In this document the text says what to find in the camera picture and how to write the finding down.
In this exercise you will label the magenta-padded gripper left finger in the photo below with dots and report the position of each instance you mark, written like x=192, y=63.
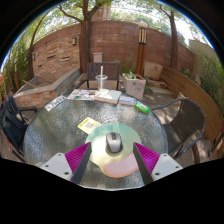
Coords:
x=77, y=158

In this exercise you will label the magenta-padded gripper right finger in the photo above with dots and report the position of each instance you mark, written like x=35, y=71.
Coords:
x=148, y=158

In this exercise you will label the black and grey computer mouse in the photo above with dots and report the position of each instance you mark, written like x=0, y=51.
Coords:
x=114, y=143

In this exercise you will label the green mouse pad, pink rest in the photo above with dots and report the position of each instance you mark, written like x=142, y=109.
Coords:
x=100, y=138

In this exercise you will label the yellow card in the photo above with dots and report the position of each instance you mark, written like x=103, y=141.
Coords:
x=88, y=125

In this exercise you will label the small green box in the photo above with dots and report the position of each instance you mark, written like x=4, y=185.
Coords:
x=142, y=107

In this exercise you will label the dark wicker chair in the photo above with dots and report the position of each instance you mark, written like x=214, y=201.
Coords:
x=186, y=123

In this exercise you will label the white patterned paper strip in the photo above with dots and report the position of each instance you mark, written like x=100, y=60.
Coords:
x=55, y=103

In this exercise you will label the small light blue booklet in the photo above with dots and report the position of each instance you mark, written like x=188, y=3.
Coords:
x=127, y=100

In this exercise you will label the colourful open magazine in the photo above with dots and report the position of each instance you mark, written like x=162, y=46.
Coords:
x=81, y=94

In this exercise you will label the white book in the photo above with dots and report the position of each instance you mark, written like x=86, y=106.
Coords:
x=110, y=96

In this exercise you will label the black metal chair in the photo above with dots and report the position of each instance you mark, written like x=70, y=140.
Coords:
x=13, y=128

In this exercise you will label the white square planter with plant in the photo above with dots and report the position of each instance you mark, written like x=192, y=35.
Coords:
x=135, y=87

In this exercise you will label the stone raised bed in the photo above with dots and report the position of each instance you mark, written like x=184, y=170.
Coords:
x=40, y=93

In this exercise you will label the curved wooden bench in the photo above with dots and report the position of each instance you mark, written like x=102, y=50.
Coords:
x=196, y=96

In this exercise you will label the clear plastic cup with straw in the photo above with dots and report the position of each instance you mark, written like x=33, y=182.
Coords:
x=101, y=81

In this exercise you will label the beige stone block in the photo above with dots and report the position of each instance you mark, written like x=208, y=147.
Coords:
x=153, y=70

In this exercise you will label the dark wooden slatted chair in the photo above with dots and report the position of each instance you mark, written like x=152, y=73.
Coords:
x=111, y=70

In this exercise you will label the thick forked tree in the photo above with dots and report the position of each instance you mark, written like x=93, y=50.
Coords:
x=84, y=46

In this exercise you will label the slim tree trunk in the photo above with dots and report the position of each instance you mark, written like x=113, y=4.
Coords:
x=173, y=46

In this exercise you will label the wooden garden lamp post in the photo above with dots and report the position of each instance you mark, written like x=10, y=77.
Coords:
x=140, y=56

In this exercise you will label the grey wall box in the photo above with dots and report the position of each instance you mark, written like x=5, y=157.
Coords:
x=97, y=57

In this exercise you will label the small wall light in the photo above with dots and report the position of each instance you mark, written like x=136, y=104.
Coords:
x=33, y=56
x=74, y=41

